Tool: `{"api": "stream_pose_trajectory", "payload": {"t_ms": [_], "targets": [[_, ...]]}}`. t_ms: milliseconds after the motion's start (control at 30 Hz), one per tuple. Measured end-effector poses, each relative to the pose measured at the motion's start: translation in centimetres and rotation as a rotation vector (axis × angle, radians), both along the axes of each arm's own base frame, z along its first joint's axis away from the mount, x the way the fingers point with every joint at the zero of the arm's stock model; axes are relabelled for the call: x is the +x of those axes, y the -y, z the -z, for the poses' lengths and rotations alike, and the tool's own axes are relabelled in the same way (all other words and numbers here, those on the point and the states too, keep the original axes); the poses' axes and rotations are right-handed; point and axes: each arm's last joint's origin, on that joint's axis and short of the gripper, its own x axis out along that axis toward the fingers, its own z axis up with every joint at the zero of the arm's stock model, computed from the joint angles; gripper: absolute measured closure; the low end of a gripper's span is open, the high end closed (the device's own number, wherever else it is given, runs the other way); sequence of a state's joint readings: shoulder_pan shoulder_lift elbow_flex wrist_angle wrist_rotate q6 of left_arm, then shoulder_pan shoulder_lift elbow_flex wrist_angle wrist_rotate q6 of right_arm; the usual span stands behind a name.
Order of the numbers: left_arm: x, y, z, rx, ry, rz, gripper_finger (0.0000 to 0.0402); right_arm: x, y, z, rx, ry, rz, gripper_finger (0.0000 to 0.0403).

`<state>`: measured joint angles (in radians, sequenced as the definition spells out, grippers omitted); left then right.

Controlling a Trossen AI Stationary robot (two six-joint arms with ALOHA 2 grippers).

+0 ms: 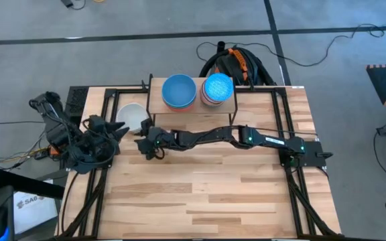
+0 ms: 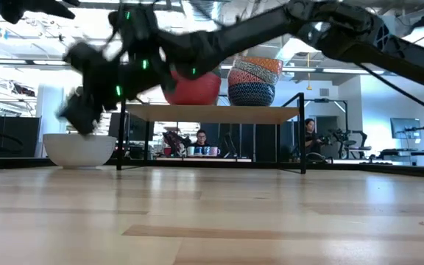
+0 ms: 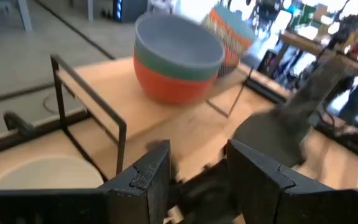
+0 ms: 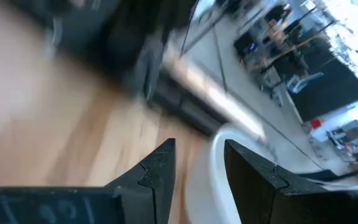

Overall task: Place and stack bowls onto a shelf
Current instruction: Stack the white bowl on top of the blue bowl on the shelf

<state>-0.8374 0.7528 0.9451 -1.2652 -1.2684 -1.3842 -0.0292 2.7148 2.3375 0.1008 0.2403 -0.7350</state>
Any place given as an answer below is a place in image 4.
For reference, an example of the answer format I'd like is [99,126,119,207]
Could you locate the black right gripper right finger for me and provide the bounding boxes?
[224,139,326,224]

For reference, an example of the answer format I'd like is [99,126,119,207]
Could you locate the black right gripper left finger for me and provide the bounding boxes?
[104,138,177,224]

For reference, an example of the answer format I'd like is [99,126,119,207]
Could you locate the large white bowl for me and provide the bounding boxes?
[183,123,279,224]

